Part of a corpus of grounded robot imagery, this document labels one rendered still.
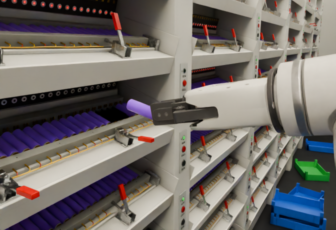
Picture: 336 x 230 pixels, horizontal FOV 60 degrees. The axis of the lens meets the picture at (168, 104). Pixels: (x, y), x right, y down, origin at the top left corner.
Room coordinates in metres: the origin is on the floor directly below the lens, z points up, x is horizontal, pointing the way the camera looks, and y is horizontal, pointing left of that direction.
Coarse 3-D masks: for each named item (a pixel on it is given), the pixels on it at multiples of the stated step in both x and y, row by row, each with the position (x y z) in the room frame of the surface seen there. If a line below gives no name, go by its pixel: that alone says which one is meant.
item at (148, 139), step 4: (128, 132) 0.61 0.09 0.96; (128, 136) 0.60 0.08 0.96; (132, 136) 0.60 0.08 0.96; (136, 136) 0.60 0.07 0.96; (140, 136) 0.59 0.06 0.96; (144, 136) 0.59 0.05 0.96; (140, 140) 0.58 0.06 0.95; (144, 140) 0.58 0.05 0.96; (148, 140) 0.57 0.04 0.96; (152, 140) 0.58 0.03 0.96
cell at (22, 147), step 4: (4, 132) 0.51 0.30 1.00; (8, 132) 0.51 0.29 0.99; (4, 136) 0.50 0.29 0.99; (8, 136) 0.50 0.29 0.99; (12, 136) 0.50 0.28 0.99; (8, 140) 0.49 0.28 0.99; (12, 140) 0.49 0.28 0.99; (16, 140) 0.49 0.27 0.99; (12, 144) 0.49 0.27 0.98; (16, 144) 0.49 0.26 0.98; (20, 144) 0.49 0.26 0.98; (24, 144) 0.49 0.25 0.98; (16, 148) 0.48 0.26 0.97; (20, 148) 0.48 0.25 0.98; (24, 148) 0.48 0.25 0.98
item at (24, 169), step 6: (138, 126) 0.70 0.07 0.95; (102, 138) 0.60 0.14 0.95; (108, 138) 0.61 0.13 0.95; (90, 144) 0.57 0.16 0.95; (72, 150) 0.53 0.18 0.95; (54, 156) 0.50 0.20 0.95; (42, 162) 0.47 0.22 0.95; (48, 162) 0.48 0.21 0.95; (24, 168) 0.45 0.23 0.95; (30, 168) 0.45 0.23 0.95; (12, 174) 0.43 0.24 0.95
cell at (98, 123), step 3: (81, 114) 0.66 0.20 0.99; (84, 114) 0.66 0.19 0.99; (87, 114) 0.66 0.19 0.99; (84, 117) 0.66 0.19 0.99; (87, 117) 0.65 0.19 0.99; (90, 117) 0.65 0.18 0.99; (93, 117) 0.66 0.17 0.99; (90, 120) 0.65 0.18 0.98; (93, 120) 0.64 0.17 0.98; (96, 120) 0.64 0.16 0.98; (96, 123) 0.64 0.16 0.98; (99, 123) 0.64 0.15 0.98; (102, 123) 0.64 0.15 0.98; (99, 126) 0.63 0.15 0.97
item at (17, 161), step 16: (96, 128) 0.60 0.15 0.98; (112, 128) 0.62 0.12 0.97; (128, 128) 0.68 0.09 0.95; (48, 144) 0.50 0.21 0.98; (64, 144) 0.51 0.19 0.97; (80, 144) 0.55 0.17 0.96; (0, 160) 0.43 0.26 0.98; (16, 160) 0.44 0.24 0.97; (32, 160) 0.46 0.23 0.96; (16, 176) 0.42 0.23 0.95
